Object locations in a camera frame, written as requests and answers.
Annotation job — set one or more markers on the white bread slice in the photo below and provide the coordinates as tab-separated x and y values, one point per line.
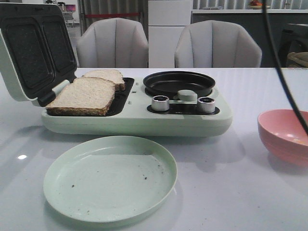
86	96
109	74

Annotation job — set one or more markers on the mint green breakfast maker base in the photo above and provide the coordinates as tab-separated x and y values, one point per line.
137	119

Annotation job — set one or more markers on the mint green round plate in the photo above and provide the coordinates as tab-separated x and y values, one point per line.
111	181

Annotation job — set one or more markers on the red barrier belt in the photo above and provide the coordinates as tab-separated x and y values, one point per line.
112	15

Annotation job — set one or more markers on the left grey upholstered chair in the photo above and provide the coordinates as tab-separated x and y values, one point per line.
113	43

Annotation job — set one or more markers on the right silver control knob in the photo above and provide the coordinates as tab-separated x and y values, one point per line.
206	105

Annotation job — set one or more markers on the fruit bowl on counter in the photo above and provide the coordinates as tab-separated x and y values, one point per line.
257	5

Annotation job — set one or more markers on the right grey upholstered chair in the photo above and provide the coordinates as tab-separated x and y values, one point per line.
216	44

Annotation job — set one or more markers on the mint green sandwich maker lid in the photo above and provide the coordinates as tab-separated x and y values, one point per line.
36	56

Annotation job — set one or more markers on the grey upholstered chair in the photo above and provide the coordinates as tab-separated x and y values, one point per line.
113	43
216	44

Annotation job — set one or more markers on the silver control knob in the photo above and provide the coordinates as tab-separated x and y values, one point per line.
206	105
160	103

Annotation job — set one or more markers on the white refrigerator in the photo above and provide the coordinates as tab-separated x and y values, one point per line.
166	21

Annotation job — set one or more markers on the black round frying pan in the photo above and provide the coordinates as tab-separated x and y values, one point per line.
168	83

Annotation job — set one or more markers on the pink bowl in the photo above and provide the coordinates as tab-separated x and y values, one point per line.
283	136

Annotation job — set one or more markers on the left silver control knob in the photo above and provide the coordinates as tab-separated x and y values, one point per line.
160	103

